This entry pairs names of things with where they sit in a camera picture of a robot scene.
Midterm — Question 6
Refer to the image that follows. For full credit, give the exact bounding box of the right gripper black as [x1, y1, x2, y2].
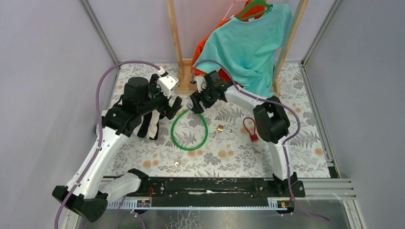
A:
[190, 84, 217, 115]

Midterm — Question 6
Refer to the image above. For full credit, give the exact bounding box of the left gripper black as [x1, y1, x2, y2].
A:
[137, 74, 181, 119]

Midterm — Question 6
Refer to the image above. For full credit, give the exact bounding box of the green cable lock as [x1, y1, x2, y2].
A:
[170, 104, 210, 152]

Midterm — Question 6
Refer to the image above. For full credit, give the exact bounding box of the brass padlock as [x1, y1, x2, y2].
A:
[217, 125, 233, 133]

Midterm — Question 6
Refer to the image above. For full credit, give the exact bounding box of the red cable lock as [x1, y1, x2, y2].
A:
[243, 117, 259, 143]

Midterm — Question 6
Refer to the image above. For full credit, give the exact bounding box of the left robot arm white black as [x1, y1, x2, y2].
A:
[52, 73, 181, 222]

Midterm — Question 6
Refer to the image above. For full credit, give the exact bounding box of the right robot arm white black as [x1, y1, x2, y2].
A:
[190, 71, 297, 197]

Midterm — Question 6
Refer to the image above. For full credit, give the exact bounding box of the wooden clothes rack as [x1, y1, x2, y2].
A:
[166, 0, 309, 97]

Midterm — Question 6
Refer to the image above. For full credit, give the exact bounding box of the black white striped cloth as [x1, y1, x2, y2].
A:
[133, 110, 160, 140]

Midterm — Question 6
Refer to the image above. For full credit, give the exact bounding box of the floral table mat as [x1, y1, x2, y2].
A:
[105, 63, 330, 178]

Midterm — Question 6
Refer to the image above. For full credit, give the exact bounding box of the orange garment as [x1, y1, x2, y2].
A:
[192, 9, 274, 94]

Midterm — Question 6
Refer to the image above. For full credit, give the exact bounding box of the teal t-shirt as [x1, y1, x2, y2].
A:
[193, 4, 293, 97]

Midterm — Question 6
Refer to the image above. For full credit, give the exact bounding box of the pink hanger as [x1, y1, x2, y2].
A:
[222, 0, 248, 21]

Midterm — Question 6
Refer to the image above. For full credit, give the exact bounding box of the green hanger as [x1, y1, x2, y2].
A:
[235, 0, 273, 21]

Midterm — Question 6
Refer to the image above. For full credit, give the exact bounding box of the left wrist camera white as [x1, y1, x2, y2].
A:
[157, 67, 180, 99]

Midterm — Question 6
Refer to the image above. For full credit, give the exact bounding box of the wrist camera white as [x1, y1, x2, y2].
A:
[157, 67, 180, 99]
[194, 75, 207, 93]

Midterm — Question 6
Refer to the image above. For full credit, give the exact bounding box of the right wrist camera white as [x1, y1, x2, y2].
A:
[194, 75, 207, 93]

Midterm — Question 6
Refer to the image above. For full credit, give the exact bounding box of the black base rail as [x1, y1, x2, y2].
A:
[128, 177, 306, 208]

